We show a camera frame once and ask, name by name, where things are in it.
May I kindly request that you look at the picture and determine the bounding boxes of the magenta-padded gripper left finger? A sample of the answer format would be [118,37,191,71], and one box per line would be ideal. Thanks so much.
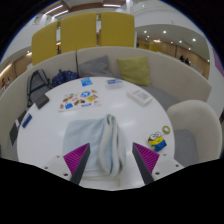
[43,142,92,186]

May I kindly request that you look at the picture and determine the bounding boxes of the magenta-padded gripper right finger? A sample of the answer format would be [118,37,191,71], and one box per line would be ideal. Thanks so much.
[131,142,185,185]

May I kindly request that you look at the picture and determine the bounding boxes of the light blue towel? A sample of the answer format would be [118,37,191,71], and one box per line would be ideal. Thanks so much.
[62,113,128,188]

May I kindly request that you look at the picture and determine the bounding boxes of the yellow goggle-eyed toy figure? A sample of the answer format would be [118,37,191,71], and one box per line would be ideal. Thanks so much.
[147,131,167,153]

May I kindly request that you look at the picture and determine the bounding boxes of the yellow tape roll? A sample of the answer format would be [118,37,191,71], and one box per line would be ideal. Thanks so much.
[161,125,172,135]

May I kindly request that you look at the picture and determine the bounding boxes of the colourful sticker sheet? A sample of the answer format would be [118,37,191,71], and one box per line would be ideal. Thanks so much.
[58,89,102,113]

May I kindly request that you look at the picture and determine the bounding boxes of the flat white box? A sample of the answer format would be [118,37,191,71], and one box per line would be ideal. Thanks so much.
[126,89,154,107]

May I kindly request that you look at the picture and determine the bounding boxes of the blue rectangular box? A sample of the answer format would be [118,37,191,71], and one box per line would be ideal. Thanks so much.
[21,113,33,129]

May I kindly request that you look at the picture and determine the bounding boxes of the white upholstered chair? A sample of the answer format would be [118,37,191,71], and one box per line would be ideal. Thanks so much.
[166,99,223,168]

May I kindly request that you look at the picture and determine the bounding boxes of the dark brown wallet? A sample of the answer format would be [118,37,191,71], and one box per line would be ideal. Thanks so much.
[34,94,50,110]

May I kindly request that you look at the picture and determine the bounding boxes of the black flat folder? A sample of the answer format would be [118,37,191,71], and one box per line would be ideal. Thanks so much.
[9,110,28,147]

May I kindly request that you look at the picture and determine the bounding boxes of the small blue card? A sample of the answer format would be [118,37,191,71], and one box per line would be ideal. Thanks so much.
[80,77,94,88]

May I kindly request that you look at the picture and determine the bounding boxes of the dark blue dotted bag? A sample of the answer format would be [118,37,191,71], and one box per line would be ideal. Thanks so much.
[51,69,80,88]

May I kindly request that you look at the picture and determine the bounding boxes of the small clear box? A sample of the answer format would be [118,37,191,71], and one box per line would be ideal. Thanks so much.
[105,78,124,90]

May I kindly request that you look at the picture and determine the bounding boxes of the grey mesh backpack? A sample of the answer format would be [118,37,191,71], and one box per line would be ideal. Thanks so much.
[26,68,54,108]

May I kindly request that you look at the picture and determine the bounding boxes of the yellow-green cushion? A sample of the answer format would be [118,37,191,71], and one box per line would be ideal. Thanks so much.
[116,55,152,87]

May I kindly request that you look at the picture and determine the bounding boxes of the beige curved sofa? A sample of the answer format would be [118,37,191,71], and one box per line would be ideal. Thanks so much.
[0,46,213,161]

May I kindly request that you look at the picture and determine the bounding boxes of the grey cushion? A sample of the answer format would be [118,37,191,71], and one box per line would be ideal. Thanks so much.
[77,54,114,78]

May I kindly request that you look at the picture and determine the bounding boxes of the yellow upright panel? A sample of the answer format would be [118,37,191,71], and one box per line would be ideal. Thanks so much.
[99,11,136,48]
[59,12,98,54]
[31,21,60,66]

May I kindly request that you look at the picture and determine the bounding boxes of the ceiling lights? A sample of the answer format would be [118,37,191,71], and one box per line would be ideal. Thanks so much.
[43,2,125,18]

